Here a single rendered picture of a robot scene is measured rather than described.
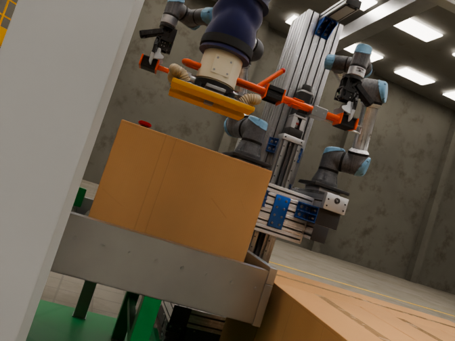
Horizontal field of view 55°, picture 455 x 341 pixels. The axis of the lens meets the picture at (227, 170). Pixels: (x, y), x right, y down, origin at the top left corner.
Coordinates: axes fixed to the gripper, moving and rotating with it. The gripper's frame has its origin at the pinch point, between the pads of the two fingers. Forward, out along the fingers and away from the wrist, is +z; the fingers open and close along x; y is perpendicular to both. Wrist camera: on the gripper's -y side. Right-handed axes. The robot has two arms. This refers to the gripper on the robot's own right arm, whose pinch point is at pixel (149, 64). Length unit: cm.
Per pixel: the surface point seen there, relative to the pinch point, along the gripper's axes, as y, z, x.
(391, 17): 439, -484, 738
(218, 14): 21.7, -21.9, -31.7
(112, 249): 13, 76, -61
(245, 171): 50, 36, -45
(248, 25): 34, -21, -35
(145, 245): 22, 71, -61
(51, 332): -1, 128, -5
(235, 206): 51, 50, -44
